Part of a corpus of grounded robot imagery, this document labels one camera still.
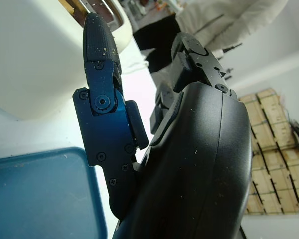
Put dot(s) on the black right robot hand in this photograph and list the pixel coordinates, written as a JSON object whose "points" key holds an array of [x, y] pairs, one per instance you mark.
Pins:
{"points": [[194, 161]]}

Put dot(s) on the person in black trousers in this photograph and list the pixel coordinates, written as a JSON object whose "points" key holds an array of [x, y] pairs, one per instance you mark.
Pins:
{"points": [[226, 20]]}

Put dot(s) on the cream two-slot toaster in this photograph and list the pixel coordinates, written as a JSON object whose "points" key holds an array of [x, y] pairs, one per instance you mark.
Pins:
{"points": [[35, 62]]}

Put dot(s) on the dark blue plastic tray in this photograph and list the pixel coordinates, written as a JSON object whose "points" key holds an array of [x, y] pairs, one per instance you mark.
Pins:
{"points": [[40, 194]]}

